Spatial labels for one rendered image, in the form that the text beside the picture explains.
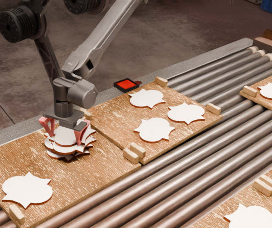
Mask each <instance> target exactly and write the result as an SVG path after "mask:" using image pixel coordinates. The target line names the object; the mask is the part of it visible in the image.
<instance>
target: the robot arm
mask: <svg viewBox="0 0 272 228"><path fill-rule="evenodd" d="M147 1H148V0H116V1H115V3H114V4H113V5H112V7H111V8H110V9H109V11H108V12H107V13H106V15H105V16H104V17H103V19H102V20H101V21H100V22H99V24H98V25H97V26H96V28H95V29H94V30H93V32H92V33H91V34H90V36H89V37H88V38H87V39H86V40H85V41H84V42H83V43H82V44H81V45H79V47H78V48H77V49H76V51H73V52H72V53H71V54H70V56H69V57H68V58H67V60H66V61H65V64H64V66H63V67H62V68H61V71H62V72H63V74H64V75H65V77H63V76H62V77H59V76H58V77H57V78H56V79H54V80H53V96H54V106H52V107H51V108H50V109H48V110H47V111H46V112H45V113H44V114H43V116H42V117H41V118H40V119H39V122H40V123H41V125H42V126H43V127H44V128H45V129H46V131H47V133H48V134H49V136H50V137H52V136H53V135H54V129H55V120H59V126H62V127H65V128H69V129H72V130H74V134H75V137H76V142H77V145H78V146H79V145H80V144H81V142H82V139H83V136H84V134H85V132H86V130H87V128H88V127H89V125H90V123H91V122H90V121H89V120H86V119H85V120H84V121H81V122H80V123H79V124H78V125H76V124H77V121H78V120H79V119H80V118H81V119H82V118H83V117H84V112H83V111H80V110H76V109H74V104H75V105H77V106H80V107H82V108H84V109H90V108H91V107H92V106H93V105H94V103H95V100H96V97H97V95H98V91H97V89H96V87H95V86H94V84H92V83H90V82H88V80H89V79H90V77H91V76H92V75H93V73H94V72H95V67H96V66H97V64H98V63H99V61H100V58H101V56H102V55H103V53H104V51H105V50H106V48H107V47H108V46H109V44H110V43H111V42H112V40H113V39H114V38H115V36H116V35H117V33H118V32H119V31H120V29H121V28H122V27H123V25H124V24H125V22H126V21H127V20H128V18H129V17H130V16H131V14H132V13H133V12H134V10H135V9H136V8H137V6H138V5H139V4H140V3H141V4H146V3H147ZM49 121H50V123H51V130H50V128H49V126H48V122H49Z"/></svg>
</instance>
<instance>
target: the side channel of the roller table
mask: <svg viewBox="0 0 272 228"><path fill-rule="evenodd" d="M254 46H256V47H258V49H259V50H263V49H264V50H266V51H267V53H272V41H271V40H269V39H266V38H263V37H258V38H255V39H254V40H253V45H252V47H254Z"/></svg>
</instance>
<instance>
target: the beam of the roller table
mask: <svg viewBox="0 0 272 228"><path fill-rule="evenodd" d="M252 45H253V40H251V39H249V38H243V39H240V40H238V41H235V42H232V43H229V44H227V45H224V46H221V47H219V48H216V49H214V50H211V51H208V52H205V53H203V54H201V55H198V56H195V57H192V58H190V59H187V60H184V61H182V62H179V63H177V64H174V65H171V66H168V67H166V68H163V69H161V70H158V71H155V72H153V73H150V74H147V75H145V76H142V77H139V78H137V79H134V80H133V81H134V82H135V81H141V82H142V84H140V85H139V87H141V86H143V85H145V84H148V83H150V82H152V81H155V77H157V76H158V77H161V78H163V79H165V80H167V81H170V80H172V79H174V78H177V77H179V76H182V75H184V74H187V73H189V72H192V71H194V70H197V69H199V68H202V67H204V66H207V65H209V64H211V63H214V62H216V61H219V60H221V59H224V58H226V57H229V56H232V55H234V54H236V53H239V52H241V51H244V50H246V49H247V48H249V47H252ZM122 94H124V92H122V91H120V90H119V89H117V88H115V87H113V88H110V89H107V90H105V91H102V92H100V93H98V95H97V97H96V100H95V103H94V105H93V106H92V107H94V106H97V105H99V104H101V103H104V102H106V101H108V100H110V99H113V98H115V97H117V96H120V95H122ZM81 108H82V107H80V106H77V105H75V104H74V109H76V110H79V109H81ZM83 109H84V108H83ZM84 110H86V109H84ZM42 116H43V114H41V115H38V116H36V117H33V118H31V119H28V120H25V121H23V122H20V123H17V124H14V125H12V126H9V127H6V128H4V129H1V130H0V146H2V145H5V144H7V143H10V142H12V141H14V140H17V139H19V138H22V137H24V136H27V135H29V134H32V133H34V132H36V131H39V130H41V129H44V127H43V126H42V125H41V123H40V122H39V119H40V118H41V117H42Z"/></svg>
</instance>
